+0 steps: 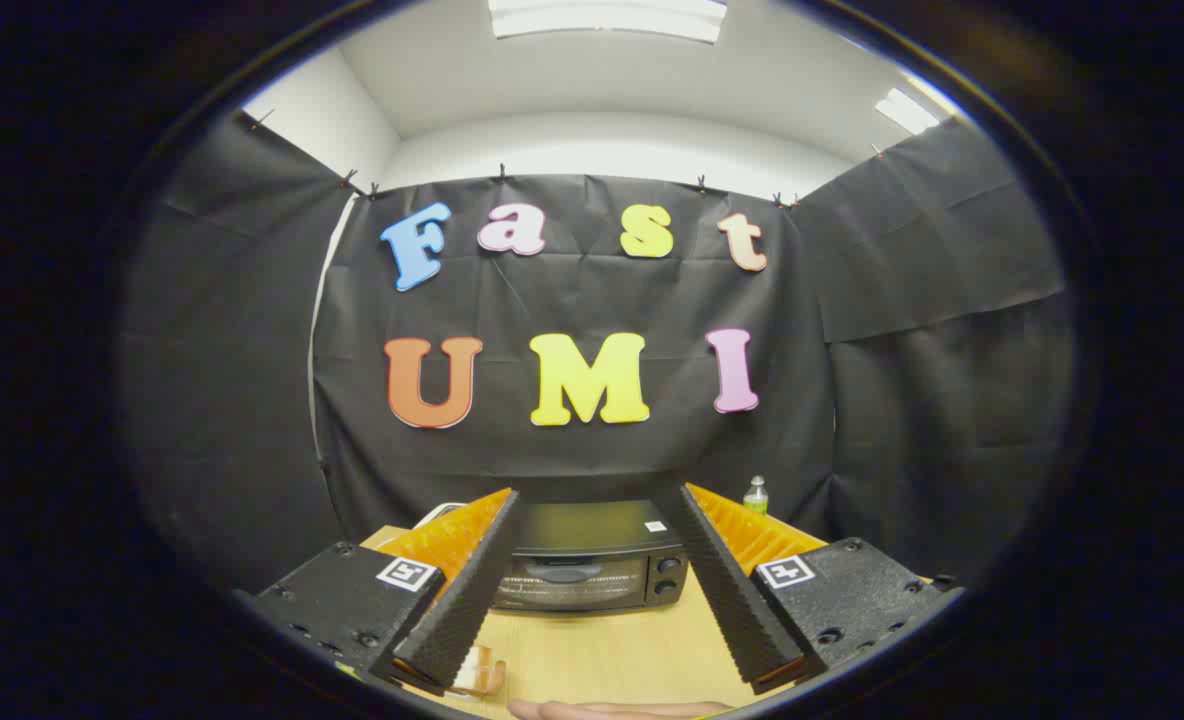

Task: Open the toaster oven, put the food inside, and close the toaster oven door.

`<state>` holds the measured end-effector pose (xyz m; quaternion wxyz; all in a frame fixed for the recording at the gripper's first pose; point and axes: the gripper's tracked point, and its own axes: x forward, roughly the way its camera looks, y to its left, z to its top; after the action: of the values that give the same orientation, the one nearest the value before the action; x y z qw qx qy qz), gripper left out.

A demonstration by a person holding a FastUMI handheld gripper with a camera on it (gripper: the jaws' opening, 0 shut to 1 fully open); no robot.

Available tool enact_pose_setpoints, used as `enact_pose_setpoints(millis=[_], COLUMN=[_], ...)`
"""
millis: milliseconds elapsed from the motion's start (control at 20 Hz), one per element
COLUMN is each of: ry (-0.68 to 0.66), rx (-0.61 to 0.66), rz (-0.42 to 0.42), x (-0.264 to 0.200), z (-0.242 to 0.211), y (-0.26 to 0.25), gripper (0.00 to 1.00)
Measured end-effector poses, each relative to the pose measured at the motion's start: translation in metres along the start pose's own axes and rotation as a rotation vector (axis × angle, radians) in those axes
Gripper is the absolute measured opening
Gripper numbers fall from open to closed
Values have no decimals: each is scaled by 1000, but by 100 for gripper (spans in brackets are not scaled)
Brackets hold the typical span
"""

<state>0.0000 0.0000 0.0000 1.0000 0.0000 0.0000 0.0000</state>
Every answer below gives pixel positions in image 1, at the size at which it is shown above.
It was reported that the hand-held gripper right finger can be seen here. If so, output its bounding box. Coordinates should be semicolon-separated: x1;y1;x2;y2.
665;482;965;698

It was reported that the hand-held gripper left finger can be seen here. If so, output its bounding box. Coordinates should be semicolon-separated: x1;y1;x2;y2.
250;487;524;698

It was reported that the black toaster oven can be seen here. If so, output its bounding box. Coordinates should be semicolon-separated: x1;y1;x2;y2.
492;498;693;614

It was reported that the black backdrop cloth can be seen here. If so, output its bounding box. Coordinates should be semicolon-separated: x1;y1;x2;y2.
117;105;1078;601

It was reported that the ceiling light panel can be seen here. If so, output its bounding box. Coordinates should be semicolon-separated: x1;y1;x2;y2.
488;0;729;45
873;87;943;136

